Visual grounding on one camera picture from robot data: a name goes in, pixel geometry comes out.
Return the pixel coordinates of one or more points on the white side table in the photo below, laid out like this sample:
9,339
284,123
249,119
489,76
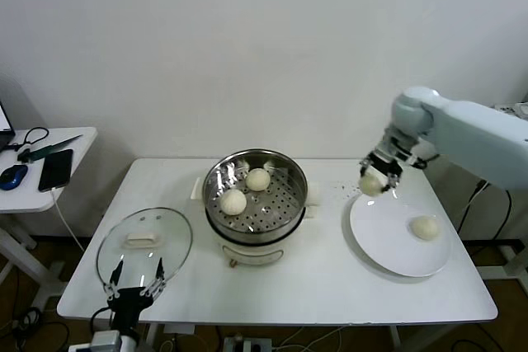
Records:
24,201

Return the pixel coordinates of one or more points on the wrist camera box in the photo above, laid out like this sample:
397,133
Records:
420,156
103,341

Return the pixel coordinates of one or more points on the blue computer mouse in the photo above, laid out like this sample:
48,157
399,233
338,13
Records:
13,176

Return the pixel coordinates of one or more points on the black laptop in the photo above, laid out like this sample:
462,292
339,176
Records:
5,135

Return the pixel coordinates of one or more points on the round white plate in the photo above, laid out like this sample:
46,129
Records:
383,245

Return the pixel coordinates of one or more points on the black smartphone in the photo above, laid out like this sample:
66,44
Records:
55,170

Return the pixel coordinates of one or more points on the perforated steel steamer basket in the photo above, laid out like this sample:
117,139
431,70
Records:
280,220

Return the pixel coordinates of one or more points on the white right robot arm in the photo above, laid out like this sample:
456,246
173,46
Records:
474,133

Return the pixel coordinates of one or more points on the round glass pot lid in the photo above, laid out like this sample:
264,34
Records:
173,236

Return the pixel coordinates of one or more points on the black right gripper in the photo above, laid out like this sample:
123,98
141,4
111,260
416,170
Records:
392,156

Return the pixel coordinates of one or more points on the white steamed baozi bun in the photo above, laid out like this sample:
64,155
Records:
257,179
425,228
370,186
233,203

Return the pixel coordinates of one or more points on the dark green flat tool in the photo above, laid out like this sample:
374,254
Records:
45,150

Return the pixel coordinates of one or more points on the white power strip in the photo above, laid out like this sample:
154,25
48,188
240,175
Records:
517,109

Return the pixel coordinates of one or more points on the dark crumb specks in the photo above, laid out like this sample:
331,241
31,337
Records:
342,190

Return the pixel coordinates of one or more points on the white electric cooker base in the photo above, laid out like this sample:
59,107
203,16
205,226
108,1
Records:
251,251

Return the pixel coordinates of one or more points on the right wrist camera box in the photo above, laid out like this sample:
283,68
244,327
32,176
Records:
420,156

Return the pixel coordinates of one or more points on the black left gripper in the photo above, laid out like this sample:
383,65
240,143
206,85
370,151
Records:
130,306

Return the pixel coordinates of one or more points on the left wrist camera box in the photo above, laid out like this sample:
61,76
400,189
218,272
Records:
103,341

